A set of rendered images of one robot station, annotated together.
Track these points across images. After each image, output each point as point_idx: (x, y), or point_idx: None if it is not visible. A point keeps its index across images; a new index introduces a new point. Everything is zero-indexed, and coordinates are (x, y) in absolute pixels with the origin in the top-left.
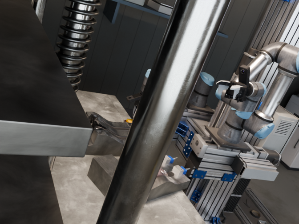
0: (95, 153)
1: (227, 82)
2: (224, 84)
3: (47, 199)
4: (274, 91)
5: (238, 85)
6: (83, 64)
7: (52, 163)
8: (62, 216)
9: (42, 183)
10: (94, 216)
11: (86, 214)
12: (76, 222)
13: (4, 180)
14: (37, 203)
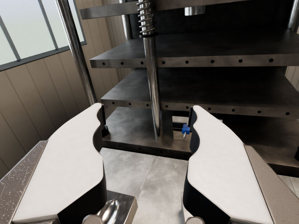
0: None
1: (192, 154)
2: (192, 151)
3: (111, 58)
4: None
5: (76, 173)
6: (139, 8)
7: (147, 74)
8: (187, 163)
9: (120, 57)
10: (180, 185)
11: (184, 179)
12: (178, 169)
13: (127, 54)
14: (112, 57)
